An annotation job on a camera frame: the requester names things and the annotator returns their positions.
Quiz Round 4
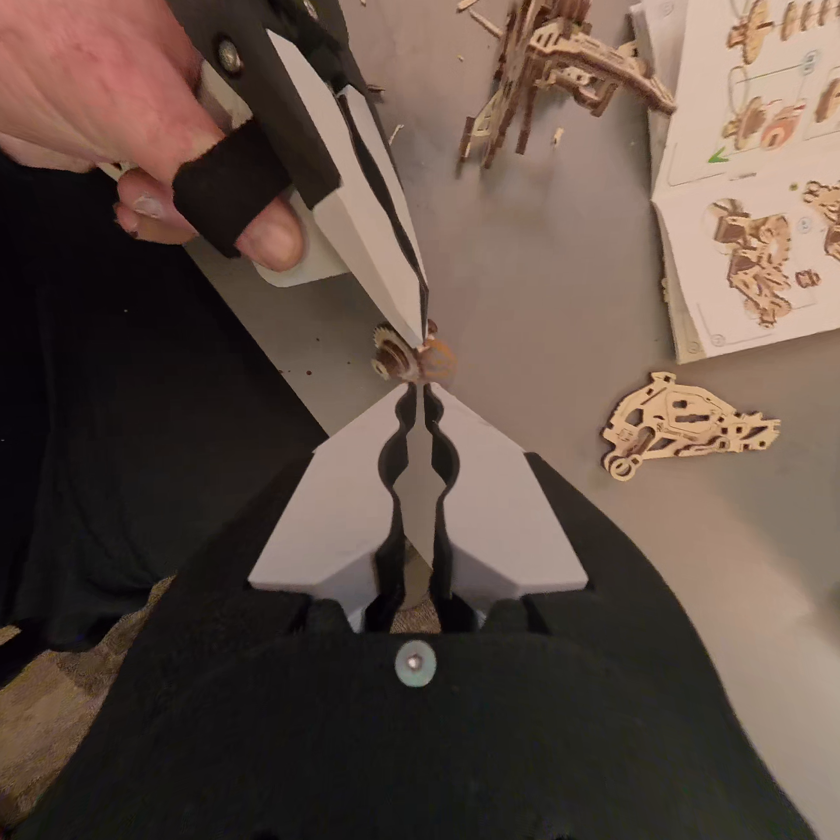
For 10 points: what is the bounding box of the person's black clothing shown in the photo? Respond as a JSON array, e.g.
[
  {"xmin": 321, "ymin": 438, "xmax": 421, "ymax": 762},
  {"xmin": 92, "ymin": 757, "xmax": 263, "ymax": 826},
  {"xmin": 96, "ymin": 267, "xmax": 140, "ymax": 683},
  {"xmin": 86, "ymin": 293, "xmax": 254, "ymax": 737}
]
[{"xmin": 0, "ymin": 150, "xmax": 329, "ymax": 652}]

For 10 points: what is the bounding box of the wooden car side panel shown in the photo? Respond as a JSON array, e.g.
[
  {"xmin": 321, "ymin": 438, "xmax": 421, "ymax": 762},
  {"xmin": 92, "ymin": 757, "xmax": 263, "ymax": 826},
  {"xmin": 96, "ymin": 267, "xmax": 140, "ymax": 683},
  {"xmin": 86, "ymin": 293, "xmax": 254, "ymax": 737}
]
[{"xmin": 602, "ymin": 371, "xmax": 782, "ymax": 483}]

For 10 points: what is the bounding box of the partly built wooden chassis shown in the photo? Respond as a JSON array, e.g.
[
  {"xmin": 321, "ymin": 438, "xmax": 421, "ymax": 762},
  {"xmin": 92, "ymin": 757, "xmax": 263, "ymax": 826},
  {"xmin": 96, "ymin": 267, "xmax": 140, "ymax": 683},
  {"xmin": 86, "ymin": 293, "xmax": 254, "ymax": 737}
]
[{"xmin": 457, "ymin": 0, "xmax": 677, "ymax": 169}]

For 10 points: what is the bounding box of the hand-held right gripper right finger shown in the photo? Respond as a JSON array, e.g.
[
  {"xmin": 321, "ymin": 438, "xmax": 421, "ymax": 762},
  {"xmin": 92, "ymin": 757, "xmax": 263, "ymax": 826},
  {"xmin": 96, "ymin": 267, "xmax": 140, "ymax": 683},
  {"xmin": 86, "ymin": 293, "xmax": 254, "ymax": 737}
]
[{"xmin": 424, "ymin": 383, "xmax": 589, "ymax": 596}]

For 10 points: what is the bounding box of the wooden gear axle assembly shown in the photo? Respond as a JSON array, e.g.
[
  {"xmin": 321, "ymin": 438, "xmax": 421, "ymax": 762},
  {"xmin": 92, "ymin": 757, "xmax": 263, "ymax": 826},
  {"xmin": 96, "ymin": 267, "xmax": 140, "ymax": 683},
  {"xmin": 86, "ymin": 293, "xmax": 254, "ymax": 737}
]
[{"xmin": 370, "ymin": 319, "xmax": 455, "ymax": 383}]

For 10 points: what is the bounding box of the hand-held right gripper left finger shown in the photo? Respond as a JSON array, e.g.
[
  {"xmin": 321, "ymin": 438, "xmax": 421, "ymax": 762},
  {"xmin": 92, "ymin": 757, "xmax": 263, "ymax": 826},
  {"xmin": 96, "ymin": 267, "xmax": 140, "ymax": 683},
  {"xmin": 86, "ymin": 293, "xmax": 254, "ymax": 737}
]
[{"xmin": 249, "ymin": 383, "xmax": 415, "ymax": 596}]

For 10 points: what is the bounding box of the person's left hand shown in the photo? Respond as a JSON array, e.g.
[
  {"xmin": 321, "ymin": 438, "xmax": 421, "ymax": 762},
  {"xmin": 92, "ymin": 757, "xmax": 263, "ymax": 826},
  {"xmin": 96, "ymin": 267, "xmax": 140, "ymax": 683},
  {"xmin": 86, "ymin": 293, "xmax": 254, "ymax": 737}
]
[{"xmin": 0, "ymin": 0, "xmax": 307, "ymax": 274}]

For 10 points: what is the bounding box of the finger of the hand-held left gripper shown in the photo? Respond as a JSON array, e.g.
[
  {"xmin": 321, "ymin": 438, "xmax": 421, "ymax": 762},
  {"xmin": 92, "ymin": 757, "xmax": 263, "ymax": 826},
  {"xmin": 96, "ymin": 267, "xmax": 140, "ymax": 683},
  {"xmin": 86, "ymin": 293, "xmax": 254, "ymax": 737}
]
[
  {"xmin": 266, "ymin": 30, "xmax": 422, "ymax": 347},
  {"xmin": 336, "ymin": 90, "xmax": 432, "ymax": 324}
]

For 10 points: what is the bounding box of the open instruction booklet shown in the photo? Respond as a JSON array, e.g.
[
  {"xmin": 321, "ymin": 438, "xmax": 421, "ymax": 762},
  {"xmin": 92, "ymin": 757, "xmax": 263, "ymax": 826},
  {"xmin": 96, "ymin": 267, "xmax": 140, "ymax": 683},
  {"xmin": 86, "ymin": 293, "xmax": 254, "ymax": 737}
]
[{"xmin": 630, "ymin": 0, "xmax": 840, "ymax": 366}]

